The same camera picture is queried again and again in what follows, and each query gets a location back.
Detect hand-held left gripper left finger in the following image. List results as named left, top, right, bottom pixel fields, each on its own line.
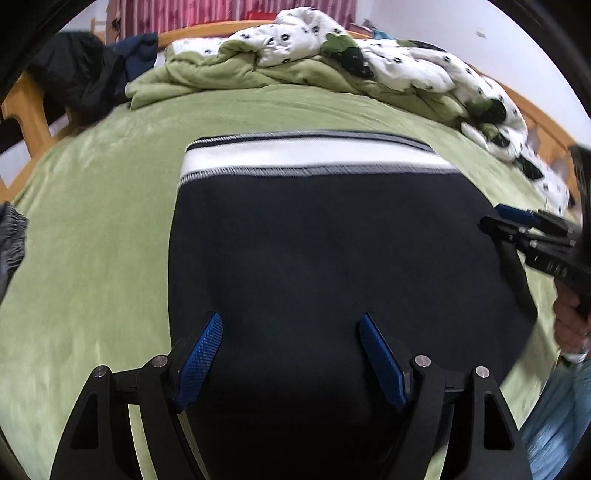
left=48, top=311, right=225, bottom=480

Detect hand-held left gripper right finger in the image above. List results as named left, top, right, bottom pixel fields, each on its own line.
left=358, top=311, right=534, bottom=480

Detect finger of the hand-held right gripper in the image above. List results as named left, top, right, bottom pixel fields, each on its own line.
left=480, top=217, right=573, bottom=256
left=496, top=205, right=578, bottom=236

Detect black pants with white stripe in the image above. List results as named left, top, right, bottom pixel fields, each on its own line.
left=168, top=131, right=539, bottom=480

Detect grey pants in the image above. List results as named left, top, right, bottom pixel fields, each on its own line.
left=0, top=200, right=30, bottom=305

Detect person's right hand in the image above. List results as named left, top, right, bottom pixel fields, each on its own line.
left=554, top=282, right=591, bottom=355

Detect person's blue jeans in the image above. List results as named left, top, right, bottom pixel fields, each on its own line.
left=521, top=359, right=591, bottom=480

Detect green bed sheet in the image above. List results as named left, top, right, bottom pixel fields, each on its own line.
left=0, top=83, right=578, bottom=480

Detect green and white printed quilt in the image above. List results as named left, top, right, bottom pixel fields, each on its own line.
left=127, top=7, right=578, bottom=217

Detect navy blue garment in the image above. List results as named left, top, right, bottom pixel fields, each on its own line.
left=113, top=33, right=160, bottom=85

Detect black jacket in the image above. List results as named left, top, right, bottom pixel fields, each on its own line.
left=28, top=31, right=132, bottom=124

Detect red striped curtain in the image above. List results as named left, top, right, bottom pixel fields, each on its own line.
left=108, top=0, right=357, bottom=41

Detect wooden bed frame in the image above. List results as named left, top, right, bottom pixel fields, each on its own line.
left=0, top=21, right=587, bottom=204

